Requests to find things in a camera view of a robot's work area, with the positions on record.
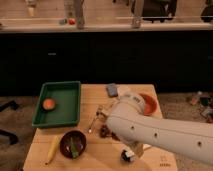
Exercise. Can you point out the blue sponge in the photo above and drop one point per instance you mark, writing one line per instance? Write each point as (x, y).
(112, 90)

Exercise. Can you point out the green pepper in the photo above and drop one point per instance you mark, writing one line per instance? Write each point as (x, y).
(73, 149)

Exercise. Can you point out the dark brown bowl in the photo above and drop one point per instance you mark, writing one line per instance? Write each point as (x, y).
(79, 140)

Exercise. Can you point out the white cup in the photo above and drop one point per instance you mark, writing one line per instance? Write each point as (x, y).
(122, 90)

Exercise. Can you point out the orange fruit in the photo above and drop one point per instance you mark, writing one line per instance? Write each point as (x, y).
(49, 104)

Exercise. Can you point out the small cardboard box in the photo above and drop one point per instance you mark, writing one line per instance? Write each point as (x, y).
(106, 110)

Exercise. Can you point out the metal spoon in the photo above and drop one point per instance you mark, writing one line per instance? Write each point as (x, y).
(98, 112)

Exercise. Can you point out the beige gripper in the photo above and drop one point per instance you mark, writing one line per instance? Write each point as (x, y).
(137, 148)

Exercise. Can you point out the orange bowl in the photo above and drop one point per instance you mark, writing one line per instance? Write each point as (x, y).
(150, 104)

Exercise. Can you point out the bunch of dark grapes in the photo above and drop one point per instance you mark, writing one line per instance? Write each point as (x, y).
(105, 132)

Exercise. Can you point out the red object on counter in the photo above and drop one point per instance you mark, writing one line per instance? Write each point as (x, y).
(71, 21)

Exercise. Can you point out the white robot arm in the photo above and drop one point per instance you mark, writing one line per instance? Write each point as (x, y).
(192, 139)

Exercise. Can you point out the green plastic tray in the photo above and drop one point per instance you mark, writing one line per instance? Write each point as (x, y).
(67, 96)

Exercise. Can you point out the yellow banana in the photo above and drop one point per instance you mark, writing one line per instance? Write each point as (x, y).
(53, 148)

